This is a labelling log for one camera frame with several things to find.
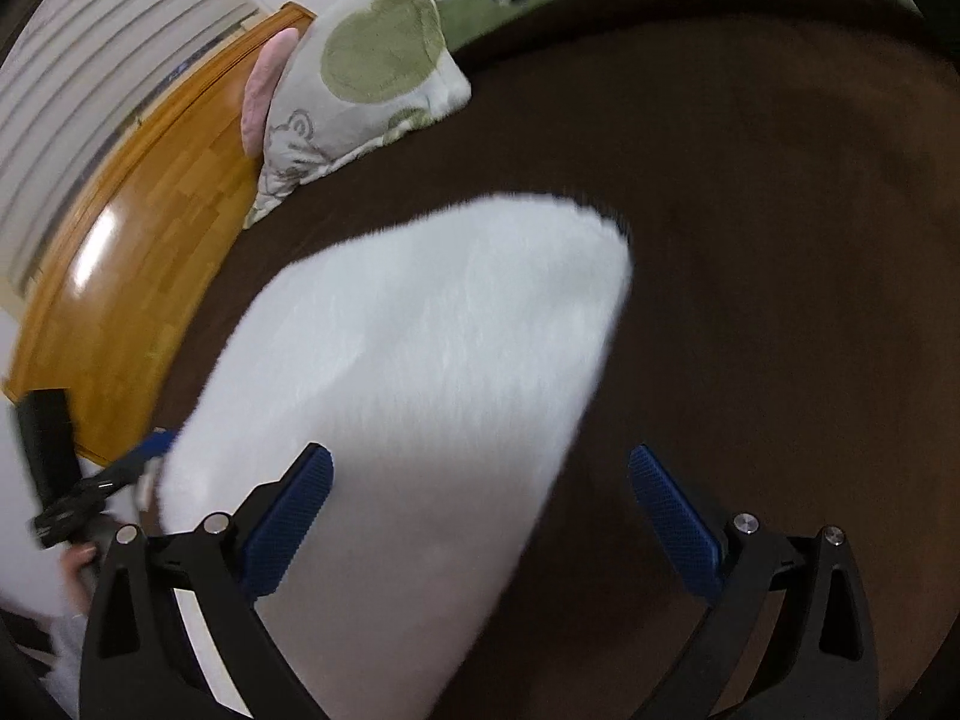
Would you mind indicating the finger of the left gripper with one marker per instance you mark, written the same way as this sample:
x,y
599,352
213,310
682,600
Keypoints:
x,y
127,470

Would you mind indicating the pink pillow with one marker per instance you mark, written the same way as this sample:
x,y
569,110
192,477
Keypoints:
x,y
260,88

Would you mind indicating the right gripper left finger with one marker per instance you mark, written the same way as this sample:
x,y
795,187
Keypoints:
x,y
138,661

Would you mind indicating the wooden headboard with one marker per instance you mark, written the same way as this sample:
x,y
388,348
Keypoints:
x,y
128,266

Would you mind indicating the person's left hand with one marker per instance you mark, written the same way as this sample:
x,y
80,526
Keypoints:
x,y
73,563

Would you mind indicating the white radiator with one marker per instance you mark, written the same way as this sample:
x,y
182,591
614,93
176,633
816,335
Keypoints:
x,y
73,80

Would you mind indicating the brown plush blanket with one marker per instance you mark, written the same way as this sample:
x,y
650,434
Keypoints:
x,y
786,172

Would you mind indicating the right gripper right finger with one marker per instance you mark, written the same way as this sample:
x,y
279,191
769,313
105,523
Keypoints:
x,y
820,659

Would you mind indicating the green and white pillow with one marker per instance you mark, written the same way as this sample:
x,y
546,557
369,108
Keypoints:
x,y
364,74

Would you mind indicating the white fluffy cardigan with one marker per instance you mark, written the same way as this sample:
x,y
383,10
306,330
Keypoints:
x,y
446,363

